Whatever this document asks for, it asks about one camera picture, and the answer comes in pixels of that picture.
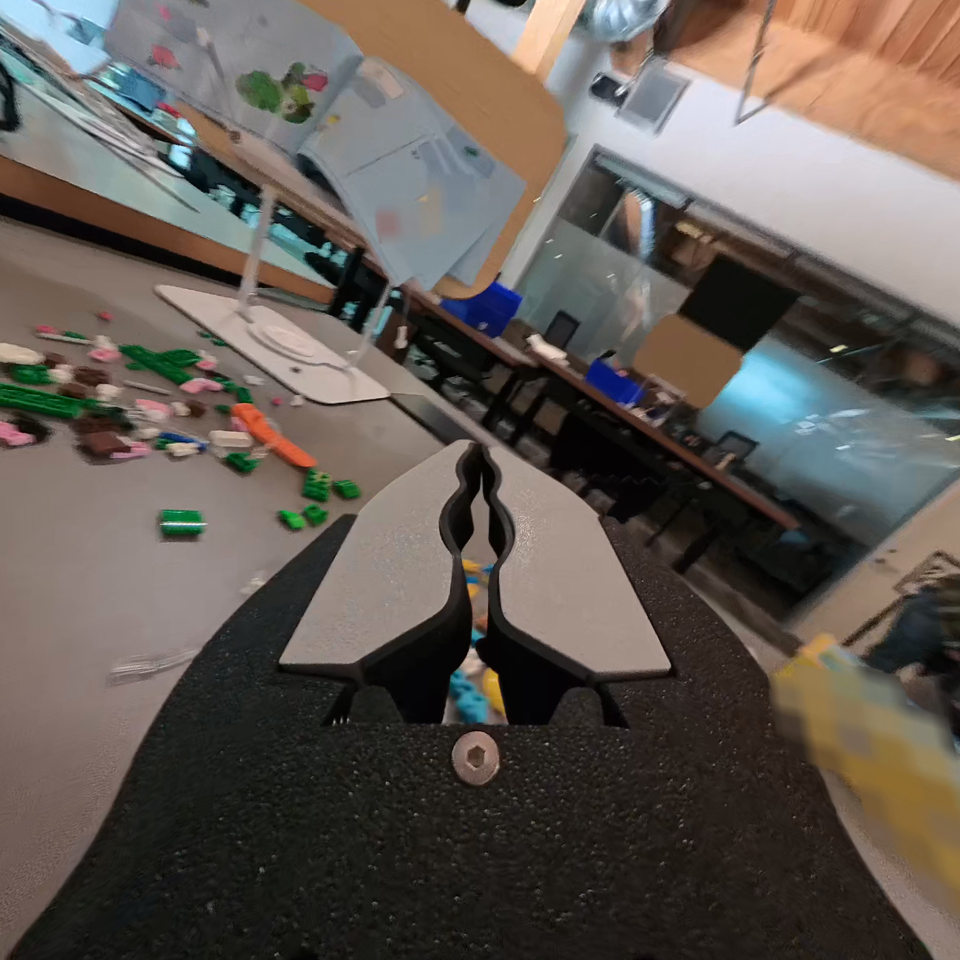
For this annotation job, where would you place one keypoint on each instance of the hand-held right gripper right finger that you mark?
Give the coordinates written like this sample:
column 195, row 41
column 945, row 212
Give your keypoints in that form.
column 577, row 592

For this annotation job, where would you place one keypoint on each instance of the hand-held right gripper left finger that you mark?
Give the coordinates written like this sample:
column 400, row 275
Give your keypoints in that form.
column 375, row 585

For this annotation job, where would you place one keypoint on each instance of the pile of green pink lego pieces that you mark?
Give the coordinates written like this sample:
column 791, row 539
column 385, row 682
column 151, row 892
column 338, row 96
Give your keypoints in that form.
column 45, row 401

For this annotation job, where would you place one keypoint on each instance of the lego instruction booklet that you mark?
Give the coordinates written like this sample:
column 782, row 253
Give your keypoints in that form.
column 420, row 187

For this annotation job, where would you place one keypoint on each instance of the pile of blue white lego pieces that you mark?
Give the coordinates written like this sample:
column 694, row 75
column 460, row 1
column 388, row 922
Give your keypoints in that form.
column 469, row 701

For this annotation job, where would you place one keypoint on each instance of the green curved lego slope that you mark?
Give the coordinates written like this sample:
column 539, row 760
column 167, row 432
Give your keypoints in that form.
column 180, row 523

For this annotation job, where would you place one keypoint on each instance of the clear curved lego piece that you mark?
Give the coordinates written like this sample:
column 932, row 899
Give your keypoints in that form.
column 150, row 666

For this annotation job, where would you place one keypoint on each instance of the orange brick separator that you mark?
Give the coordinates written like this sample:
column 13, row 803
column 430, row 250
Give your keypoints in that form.
column 274, row 439

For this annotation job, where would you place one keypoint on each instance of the blue plastic bin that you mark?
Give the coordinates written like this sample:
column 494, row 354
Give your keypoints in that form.
column 484, row 309
column 611, row 379

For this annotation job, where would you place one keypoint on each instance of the wooden book stand white base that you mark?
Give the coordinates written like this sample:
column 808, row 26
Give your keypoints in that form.
column 480, row 97

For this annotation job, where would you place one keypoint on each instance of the black wall screen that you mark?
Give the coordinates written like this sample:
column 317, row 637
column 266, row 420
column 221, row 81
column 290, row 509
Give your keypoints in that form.
column 739, row 304

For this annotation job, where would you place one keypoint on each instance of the grey wall air vent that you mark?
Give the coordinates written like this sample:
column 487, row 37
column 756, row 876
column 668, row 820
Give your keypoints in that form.
column 654, row 97

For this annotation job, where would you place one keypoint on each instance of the ribbed silver duct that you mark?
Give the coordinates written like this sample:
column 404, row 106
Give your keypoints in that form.
column 626, row 16

